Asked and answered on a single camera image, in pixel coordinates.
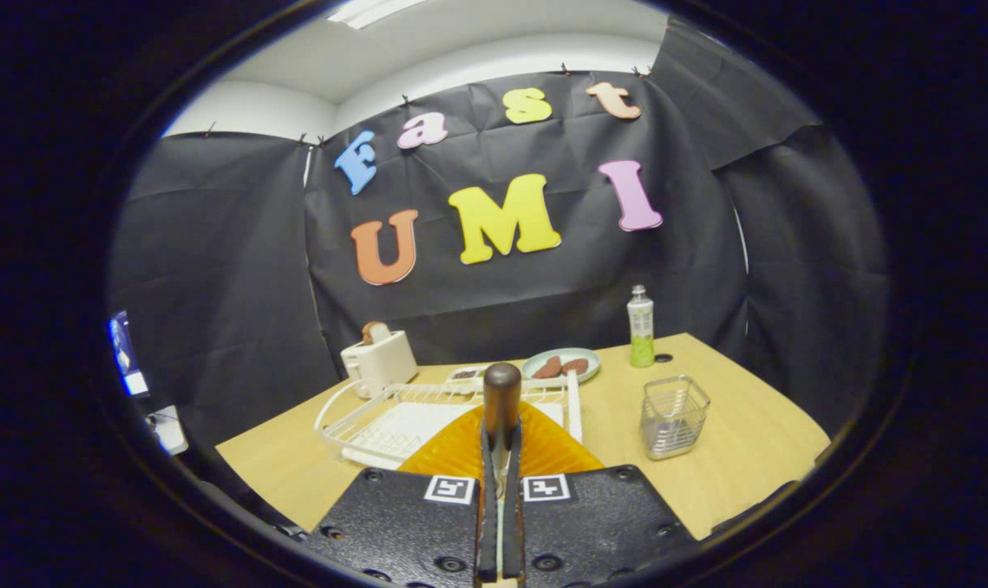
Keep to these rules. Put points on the cream toaster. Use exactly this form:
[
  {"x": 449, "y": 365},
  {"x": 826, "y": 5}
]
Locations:
[{"x": 380, "y": 367}]

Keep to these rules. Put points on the blue lit screen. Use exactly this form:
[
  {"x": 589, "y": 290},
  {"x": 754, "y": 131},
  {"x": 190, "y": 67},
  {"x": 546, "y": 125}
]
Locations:
[{"x": 126, "y": 351}]

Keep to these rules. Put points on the ceiling light panel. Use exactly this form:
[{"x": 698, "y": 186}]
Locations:
[{"x": 371, "y": 11}]

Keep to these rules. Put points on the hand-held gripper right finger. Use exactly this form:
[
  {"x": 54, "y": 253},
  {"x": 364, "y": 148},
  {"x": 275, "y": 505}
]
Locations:
[{"x": 514, "y": 506}]

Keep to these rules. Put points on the white drain tray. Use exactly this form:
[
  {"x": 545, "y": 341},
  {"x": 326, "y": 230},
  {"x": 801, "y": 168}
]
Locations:
[{"x": 412, "y": 425}]

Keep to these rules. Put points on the bread slice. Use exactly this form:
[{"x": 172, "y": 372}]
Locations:
[{"x": 376, "y": 331}]

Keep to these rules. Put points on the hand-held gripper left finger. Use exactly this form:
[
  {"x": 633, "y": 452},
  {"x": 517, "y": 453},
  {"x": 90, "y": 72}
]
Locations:
[{"x": 487, "y": 506}]

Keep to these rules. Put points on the white box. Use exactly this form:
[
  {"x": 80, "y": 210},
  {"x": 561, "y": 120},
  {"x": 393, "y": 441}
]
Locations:
[{"x": 167, "y": 430}]

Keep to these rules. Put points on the green drink bottle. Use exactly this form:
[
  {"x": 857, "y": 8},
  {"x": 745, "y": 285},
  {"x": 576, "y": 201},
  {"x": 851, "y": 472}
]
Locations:
[{"x": 641, "y": 327}]

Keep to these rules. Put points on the pale green meat dish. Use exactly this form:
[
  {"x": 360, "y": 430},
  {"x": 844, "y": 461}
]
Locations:
[{"x": 592, "y": 359}]

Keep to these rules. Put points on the brown meat piece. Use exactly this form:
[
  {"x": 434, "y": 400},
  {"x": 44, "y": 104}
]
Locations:
[
  {"x": 576, "y": 366},
  {"x": 548, "y": 368}
]

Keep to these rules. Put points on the white divided condiment tray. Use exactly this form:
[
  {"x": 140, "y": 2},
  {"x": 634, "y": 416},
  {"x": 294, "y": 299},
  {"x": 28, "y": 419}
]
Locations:
[{"x": 465, "y": 375}]

